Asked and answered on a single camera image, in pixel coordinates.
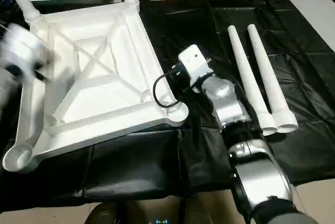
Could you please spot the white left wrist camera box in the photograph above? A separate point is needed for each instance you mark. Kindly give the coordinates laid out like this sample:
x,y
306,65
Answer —
x,y
23,48

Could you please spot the black mat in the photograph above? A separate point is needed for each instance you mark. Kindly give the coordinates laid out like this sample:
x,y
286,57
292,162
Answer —
x,y
235,156

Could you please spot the white plastic table top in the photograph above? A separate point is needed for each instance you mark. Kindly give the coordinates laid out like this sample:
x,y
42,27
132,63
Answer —
x,y
104,77

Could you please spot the white flat board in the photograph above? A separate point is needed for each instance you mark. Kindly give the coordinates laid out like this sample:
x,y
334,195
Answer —
x,y
316,17

